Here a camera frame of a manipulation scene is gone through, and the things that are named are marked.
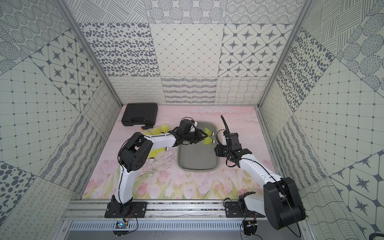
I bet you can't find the yellow shuttlecock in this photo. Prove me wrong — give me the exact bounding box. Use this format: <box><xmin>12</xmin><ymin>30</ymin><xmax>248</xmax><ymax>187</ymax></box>
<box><xmin>203</xmin><ymin>137</ymin><xmax>216</xmax><ymax>145</ymax></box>
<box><xmin>148</xmin><ymin>148</ymin><xmax>167</xmax><ymax>160</ymax></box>
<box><xmin>160</xmin><ymin>124</ymin><xmax>170</xmax><ymax>134</ymax></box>
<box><xmin>204</xmin><ymin>128</ymin><xmax>215</xmax><ymax>136</ymax></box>
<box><xmin>152</xmin><ymin>128</ymin><xmax>162</xmax><ymax>135</ymax></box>

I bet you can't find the grey plastic storage box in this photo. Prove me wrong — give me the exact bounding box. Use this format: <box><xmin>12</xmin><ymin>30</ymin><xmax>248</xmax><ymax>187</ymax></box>
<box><xmin>177</xmin><ymin>118</ymin><xmax>219</xmax><ymax>172</ymax></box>

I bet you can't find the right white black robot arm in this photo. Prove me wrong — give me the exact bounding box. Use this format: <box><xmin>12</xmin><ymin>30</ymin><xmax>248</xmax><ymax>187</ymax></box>
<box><xmin>215</xmin><ymin>131</ymin><xmax>306</xmax><ymax>230</ymax></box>

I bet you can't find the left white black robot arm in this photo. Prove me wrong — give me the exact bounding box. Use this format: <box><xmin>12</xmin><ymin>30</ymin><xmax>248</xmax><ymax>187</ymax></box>
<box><xmin>114</xmin><ymin>118</ymin><xmax>215</xmax><ymax>205</ymax></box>

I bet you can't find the black plastic tool case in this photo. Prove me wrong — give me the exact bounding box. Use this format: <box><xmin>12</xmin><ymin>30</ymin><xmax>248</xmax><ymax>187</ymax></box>
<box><xmin>121</xmin><ymin>103</ymin><xmax>158</xmax><ymax>126</ymax></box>

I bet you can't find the small green circuit board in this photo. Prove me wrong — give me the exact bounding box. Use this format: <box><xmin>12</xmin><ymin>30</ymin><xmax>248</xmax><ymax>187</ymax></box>
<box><xmin>115</xmin><ymin>221</ymin><xmax>128</xmax><ymax>229</ymax></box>

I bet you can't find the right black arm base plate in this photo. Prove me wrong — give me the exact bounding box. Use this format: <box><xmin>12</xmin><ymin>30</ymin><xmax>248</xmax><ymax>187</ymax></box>
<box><xmin>223</xmin><ymin>192</ymin><xmax>265</xmax><ymax>218</ymax></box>

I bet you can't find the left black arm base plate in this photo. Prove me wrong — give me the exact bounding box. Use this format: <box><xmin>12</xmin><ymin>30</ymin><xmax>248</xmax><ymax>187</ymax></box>
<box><xmin>105</xmin><ymin>195</ymin><xmax>148</xmax><ymax>219</ymax></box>

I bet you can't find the aluminium mounting rail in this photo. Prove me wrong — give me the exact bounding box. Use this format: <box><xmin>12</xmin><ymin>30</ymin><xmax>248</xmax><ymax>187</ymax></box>
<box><xmin>61</xmin><ymin>199</ymin><xmax>289</xmax><ymax>221</ymax></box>

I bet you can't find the white perforated cable duct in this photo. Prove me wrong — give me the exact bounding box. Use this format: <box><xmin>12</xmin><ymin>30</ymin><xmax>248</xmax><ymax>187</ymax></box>
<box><xmin>69</xmin><ymin>220</ymin><xmax>242</xmax><ymax>231</ymax></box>

